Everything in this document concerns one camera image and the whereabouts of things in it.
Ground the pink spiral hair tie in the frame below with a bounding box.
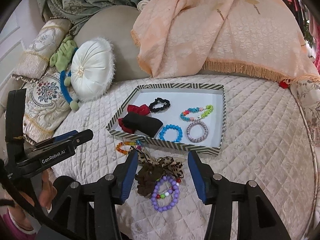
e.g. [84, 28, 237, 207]
[186, 120, 209, 144]

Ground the peach fringed blanket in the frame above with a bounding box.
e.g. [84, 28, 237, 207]
[131, 0, 319, 82]

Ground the multicolour star bead bracelet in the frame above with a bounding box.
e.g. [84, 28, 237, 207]
[179, 104, 215, 123]

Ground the orange rainbow bead bracelet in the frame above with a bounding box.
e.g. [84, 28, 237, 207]
[115, 140, 144, 156]

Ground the beige bolster pillow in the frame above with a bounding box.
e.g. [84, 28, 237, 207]
[11, 18, 72, 82]

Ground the blue bead bracelet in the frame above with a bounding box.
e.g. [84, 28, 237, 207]
[158, 123, 184, 143]

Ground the round white satin pillow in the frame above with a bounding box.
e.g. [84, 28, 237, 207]
[71, 37, 116, 102]

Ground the leopard print bow scrunchie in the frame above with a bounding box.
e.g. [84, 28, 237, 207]
[129, 146, 184, 197]

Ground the striped tray box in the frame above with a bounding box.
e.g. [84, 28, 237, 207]
[107, 83, 226, 155]

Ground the quilted beige bedspread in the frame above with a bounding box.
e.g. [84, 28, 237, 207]
[53, 75, 316, 239]

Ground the floral embroidered cushion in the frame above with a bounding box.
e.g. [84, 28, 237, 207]
[23, 72, 71, 145]

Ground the black velvet bow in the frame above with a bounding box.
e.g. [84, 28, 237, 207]
[123, 112, 163, 138]

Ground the purple bead bracelet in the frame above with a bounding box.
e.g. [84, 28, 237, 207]
[150, 175, 181, 213]

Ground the person's left hand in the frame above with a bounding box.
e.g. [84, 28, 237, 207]
[8, 170, 57, 231]

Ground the red velvet bow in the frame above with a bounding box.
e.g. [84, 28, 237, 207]
[118, 104, 151, 134]

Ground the blue green plush toy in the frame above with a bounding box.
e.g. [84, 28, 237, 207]
[49, 35, 79, 112]

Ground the black scrunchie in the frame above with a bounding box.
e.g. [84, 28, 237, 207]
[149, 98, 171, 113]

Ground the small red object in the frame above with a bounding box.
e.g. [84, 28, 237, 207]
[279, 79, 291, 89]

